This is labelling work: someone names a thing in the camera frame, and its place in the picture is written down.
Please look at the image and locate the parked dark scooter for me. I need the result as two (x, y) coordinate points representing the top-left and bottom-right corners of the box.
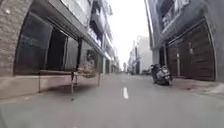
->
(150, 63), (174, 87)

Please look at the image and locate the building with dark shutter doors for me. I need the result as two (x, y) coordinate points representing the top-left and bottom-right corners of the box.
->
(144, 0), (224, 83)

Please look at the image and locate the brick building with dark windows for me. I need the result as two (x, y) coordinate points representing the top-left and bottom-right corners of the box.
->
(0, 0), (122, 101)

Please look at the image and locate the wooden table stand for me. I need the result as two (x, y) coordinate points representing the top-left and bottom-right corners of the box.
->
(37, 68), (102, 95)

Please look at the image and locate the pale distant building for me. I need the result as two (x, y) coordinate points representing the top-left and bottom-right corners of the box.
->
(127, 35), (154, 76)

